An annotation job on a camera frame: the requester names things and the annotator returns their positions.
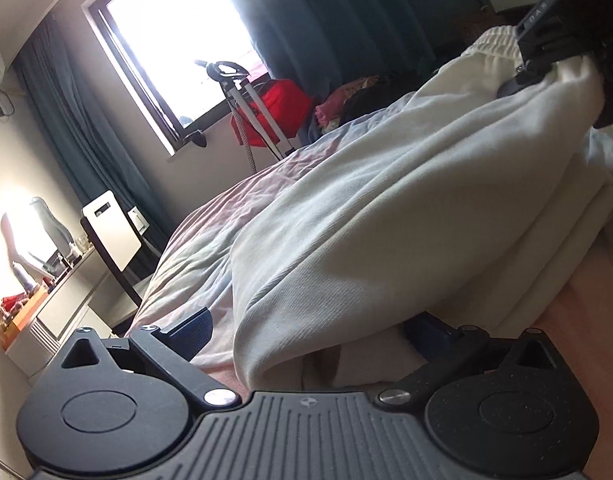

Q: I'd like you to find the cream white zip hoodie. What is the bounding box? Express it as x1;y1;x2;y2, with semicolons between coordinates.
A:
230;27;613;390

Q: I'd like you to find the pile of coloured clothes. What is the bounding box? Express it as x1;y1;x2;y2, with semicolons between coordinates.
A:
298;70;424;145

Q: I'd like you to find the pastel tie-dye bed sheet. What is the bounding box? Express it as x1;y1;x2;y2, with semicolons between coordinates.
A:
123;94;613;391

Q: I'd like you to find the black sofa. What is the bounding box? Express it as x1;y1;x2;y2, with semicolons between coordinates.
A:
453;4;531;60

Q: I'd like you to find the white drawer desk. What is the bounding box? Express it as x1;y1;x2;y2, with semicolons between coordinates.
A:
3;250;111;384

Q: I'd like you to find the white black chair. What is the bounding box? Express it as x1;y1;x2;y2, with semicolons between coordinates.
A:
81;191;159;307

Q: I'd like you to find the orange box on desk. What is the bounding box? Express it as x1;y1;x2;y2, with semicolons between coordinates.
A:
0;287;48;350

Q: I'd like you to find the teal left curtain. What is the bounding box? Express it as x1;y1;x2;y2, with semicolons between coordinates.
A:
12;16;174;252

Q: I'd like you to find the teal curtain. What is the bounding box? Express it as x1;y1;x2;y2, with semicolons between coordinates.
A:
232;0;490;98
12;16;174;252

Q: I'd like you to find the teal right curtain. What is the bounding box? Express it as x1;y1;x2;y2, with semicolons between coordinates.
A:
232;0;490;98

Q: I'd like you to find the red garment on stand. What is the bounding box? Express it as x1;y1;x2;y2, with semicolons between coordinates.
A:
230;79;313;148

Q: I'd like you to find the dark framed window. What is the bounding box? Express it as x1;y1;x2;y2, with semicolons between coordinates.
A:
88;0;267;150

